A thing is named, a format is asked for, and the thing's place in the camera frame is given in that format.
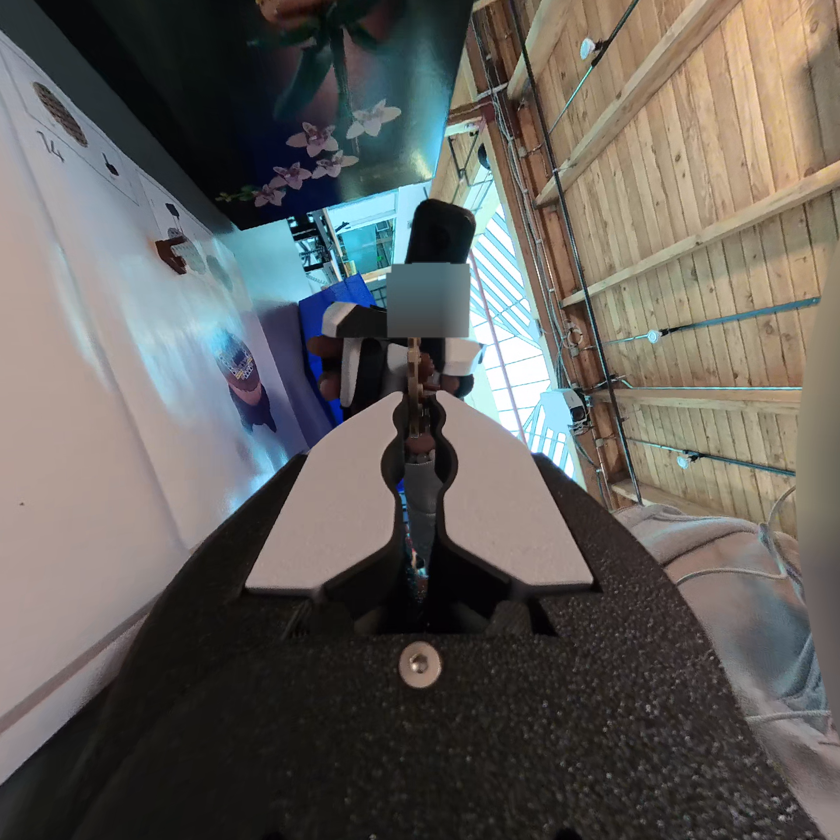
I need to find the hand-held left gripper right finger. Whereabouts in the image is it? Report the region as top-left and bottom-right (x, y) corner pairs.
(427, 392), (594, 605)

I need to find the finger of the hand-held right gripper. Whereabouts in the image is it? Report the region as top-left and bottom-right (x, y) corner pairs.
(423, 336), (487, 397)
(322, 305), (392, 410)

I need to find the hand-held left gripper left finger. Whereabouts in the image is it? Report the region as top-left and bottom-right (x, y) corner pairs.
(246, 392), (412, 602)

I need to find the tan round plate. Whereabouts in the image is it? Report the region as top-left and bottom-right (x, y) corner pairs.
(405, 339), (437, 454)

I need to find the blue plastic bin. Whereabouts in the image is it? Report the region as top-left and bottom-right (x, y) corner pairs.
(296, 269), (397, 441)

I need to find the small brown brick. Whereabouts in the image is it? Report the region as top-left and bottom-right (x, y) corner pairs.
(153, 235), (190, 275)

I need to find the person's right hand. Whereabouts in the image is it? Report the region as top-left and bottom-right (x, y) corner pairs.
(308, 335), (347, 410)

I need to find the white ceiling projector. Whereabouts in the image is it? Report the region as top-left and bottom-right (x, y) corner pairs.
(539, 384), (594, 435)

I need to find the black flower print box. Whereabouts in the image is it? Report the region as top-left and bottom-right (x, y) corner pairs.
(37, 0), (476, 232)

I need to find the white instruction booklet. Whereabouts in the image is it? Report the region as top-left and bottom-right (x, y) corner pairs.
(0, 29), (312, 782)

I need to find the white earphone cable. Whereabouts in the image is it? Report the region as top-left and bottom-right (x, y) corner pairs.
(667, 483), (840, 729)

